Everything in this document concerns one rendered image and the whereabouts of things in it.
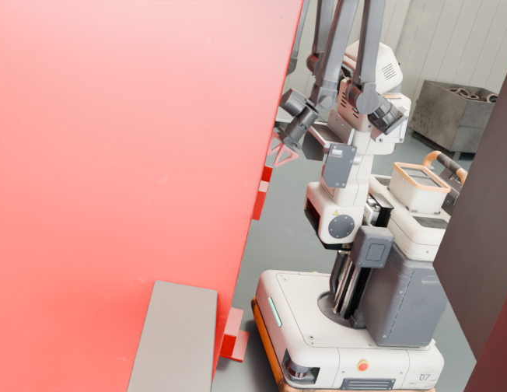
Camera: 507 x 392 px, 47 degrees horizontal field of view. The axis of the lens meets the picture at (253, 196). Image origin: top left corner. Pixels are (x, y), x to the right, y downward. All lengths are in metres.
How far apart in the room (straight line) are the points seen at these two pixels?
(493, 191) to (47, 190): 0.52
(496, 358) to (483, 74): 7.14
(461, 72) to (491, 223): 6.65
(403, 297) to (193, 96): 1.73
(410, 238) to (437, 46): 5.10
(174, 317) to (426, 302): 1.74
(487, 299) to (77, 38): 0.52
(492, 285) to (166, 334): 0.36
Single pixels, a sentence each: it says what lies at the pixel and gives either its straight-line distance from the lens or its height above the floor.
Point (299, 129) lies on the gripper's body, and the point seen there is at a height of 1.11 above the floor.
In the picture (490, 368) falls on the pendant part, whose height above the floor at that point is 1.39.
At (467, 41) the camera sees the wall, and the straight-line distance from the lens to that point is 7.30.
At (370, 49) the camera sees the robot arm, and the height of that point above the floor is 1.39.
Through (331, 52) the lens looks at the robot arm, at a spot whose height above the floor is 1.36.
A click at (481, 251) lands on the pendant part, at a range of 0.74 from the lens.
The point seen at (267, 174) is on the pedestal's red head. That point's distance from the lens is 2.34.
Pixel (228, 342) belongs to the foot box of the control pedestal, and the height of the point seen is 0.08.
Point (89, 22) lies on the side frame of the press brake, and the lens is 0.64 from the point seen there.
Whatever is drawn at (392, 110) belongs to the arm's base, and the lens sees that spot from 1.91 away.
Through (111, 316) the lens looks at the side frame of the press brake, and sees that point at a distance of 0.77.
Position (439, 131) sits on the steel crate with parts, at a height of 0.23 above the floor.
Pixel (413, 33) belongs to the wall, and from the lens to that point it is 6.94.
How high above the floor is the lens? 1.61
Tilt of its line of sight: 23 degrees down
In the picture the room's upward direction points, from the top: 13 degrees clockwise
